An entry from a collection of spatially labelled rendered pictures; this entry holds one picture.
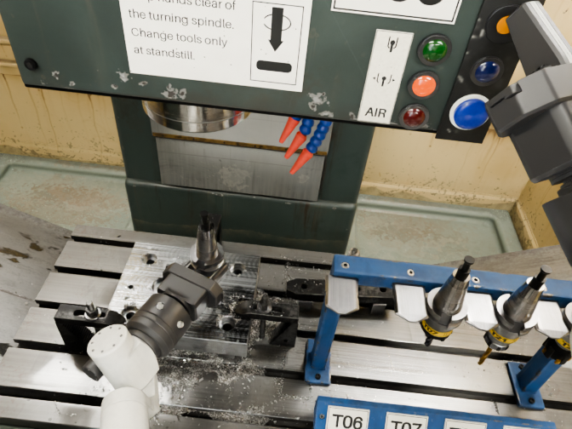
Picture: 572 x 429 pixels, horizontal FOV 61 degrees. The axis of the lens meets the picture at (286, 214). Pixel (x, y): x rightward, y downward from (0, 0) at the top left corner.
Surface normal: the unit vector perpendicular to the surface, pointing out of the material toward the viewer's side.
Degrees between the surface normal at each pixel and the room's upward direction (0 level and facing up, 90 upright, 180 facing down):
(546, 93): 52
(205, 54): 90
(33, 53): 90
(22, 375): 0
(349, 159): 90
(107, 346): 24
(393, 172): 90
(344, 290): 0
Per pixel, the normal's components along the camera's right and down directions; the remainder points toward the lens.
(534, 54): -0.90, 0.25
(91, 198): 0.08, -0.72
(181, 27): -0.07, 0.69
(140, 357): 0.85, 0.04
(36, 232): 0.48, -0.61
